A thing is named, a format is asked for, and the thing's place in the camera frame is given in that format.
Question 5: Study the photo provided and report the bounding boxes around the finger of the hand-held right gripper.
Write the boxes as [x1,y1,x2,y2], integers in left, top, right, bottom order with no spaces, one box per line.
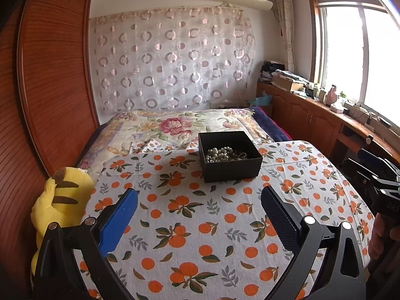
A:
[343,159,400,201]
[357,149,400,182]

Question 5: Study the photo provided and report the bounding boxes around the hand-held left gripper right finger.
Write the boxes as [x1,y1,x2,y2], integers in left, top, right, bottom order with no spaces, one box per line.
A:
[260,186,367,300]

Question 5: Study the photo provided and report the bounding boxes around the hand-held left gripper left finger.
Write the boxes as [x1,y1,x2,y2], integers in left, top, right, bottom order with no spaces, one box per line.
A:
[33,188,139,300]

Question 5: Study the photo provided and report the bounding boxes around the cream pearl necklace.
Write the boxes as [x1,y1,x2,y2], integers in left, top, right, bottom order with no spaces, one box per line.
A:
[226,150,248,162]

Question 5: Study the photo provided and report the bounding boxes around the black cardboard box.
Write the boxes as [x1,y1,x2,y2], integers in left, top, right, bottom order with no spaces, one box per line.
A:
[199,131,263,183]

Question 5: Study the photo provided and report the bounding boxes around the white pearl necklace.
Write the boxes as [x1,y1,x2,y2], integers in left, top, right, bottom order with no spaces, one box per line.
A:
[204,146,233,164]

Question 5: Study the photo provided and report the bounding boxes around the person's right hand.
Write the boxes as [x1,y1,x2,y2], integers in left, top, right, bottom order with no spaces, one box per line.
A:
[368,213,400,266]

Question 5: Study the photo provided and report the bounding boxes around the yellow plush toy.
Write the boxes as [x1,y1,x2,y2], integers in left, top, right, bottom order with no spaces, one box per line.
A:
[30,166,96,276]

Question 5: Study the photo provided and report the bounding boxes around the orange print tablecloth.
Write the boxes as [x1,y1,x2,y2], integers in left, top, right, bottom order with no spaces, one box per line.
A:
[76,140,377,300]

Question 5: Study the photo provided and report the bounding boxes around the wooden cabinet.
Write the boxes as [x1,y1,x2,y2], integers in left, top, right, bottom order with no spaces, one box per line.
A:
[256,81,400,176]

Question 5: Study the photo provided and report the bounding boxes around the pink figurine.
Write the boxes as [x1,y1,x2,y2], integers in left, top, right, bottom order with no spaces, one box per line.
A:
[325,84,340,104]

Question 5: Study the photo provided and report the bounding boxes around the floral blanket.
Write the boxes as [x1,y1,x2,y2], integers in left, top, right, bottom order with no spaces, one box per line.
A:
[76,109,276,172]

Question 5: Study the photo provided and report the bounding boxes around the purple blanket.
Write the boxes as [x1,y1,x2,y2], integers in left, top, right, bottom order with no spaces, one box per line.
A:
[250,106,293,143]

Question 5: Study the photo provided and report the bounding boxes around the window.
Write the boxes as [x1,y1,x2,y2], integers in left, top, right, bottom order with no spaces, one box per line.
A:
[308,0,400,126]

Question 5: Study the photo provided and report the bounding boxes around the blue plastic bag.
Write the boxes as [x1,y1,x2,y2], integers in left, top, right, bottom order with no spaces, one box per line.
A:
[248,90,272,108]

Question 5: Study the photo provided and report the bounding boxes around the pile of books and papers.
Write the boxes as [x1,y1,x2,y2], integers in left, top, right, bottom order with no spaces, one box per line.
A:
[261,61,308,93]

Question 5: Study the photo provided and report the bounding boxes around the patterned window curtain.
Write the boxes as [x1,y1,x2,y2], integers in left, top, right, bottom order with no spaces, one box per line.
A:
[275,0,296,72]

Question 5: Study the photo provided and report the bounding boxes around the circle patterned sheer cloth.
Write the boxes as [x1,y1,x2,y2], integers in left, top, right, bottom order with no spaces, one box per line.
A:
[89,6,257,113]

